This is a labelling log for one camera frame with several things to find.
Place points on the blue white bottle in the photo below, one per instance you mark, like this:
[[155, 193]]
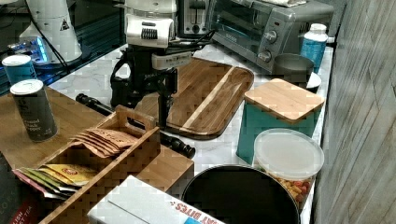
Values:
[[314, 44]]

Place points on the white plate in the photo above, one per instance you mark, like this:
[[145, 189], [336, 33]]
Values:
[[313, 82]]

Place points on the wooden tea organizer box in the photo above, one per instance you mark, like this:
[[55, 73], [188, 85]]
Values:
[[111, 171]]

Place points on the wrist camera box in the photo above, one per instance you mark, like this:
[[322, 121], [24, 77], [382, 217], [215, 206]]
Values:
[[169, 61]]

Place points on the black silver toaster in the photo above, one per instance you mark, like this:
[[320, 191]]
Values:
[[192, 15]]

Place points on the yellow and green tea packets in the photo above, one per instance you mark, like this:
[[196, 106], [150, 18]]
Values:
[[56, 181]]

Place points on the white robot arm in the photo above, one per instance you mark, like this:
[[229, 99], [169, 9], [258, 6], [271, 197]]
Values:
[[149, 26]]

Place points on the brown tea packets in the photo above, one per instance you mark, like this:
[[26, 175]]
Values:
[[104, 143]]

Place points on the white cardboard snack box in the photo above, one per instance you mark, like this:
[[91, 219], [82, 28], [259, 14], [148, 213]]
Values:
[[136, 202]]

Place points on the dark wooden cutting board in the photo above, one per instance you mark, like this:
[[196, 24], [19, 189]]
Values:
[[208, 95]]

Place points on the teal salt canister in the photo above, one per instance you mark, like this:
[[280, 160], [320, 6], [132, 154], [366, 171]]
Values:
[[18, 68]]

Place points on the black round pan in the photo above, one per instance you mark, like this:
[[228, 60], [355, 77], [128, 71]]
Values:
[[237, 194]]

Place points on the silver toaster oven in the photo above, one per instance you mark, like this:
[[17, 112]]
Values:
[[260, 31]]

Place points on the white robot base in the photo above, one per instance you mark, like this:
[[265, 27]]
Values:
[[51, 24]]

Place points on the clear plastic snack tub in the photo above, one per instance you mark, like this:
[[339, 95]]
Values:
[[291, 158]]

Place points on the grey pepper canister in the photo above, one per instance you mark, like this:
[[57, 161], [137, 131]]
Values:
[[31, 100]]

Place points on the red tea box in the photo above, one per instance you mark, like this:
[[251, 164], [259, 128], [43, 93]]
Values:
[[18, 202]]

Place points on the grey bowl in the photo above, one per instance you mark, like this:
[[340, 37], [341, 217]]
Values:
[[294, 68]]

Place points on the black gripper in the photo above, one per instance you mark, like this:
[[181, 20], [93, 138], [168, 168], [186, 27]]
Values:
[[143, 78]]

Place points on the teal canister with wooden lid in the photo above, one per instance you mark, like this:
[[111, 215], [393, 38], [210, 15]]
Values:
[[276, 104]]

